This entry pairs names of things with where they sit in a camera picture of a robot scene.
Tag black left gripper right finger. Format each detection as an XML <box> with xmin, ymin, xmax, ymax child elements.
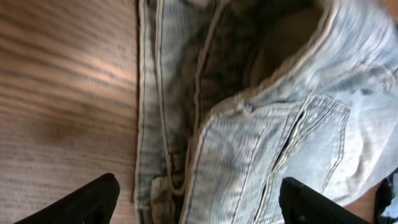
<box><xmin>279</xmin><ymin>177</ymin><xmax>369</xmax><ymax>224</ymax></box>

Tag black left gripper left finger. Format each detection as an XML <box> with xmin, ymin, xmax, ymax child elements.
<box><xmin>15</xmin><ymin>173</ymin><xmax>120</xmax><ymax>224</ymax></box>

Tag light blue denim shorts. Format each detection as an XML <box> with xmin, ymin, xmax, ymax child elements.
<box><xmin>134</xmin><ymin>0</ymin><xmax>397</xmax><ymax>223</ymax></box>

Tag black garment under t-shirt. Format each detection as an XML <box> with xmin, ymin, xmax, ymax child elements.
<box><xmin>373</xmin><ymin>179</ymin><xmax>397</xmax><ymax>224</ymax></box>

